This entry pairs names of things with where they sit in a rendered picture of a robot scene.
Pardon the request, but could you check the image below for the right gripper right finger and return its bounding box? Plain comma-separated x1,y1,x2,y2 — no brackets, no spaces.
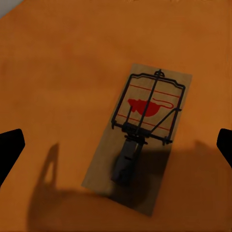
217,128,232,167

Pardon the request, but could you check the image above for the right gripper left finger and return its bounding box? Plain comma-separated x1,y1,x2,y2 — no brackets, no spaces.
0,129,25,187

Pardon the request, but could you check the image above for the mousetrap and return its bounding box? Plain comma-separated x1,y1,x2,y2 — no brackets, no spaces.
81,63,192,217

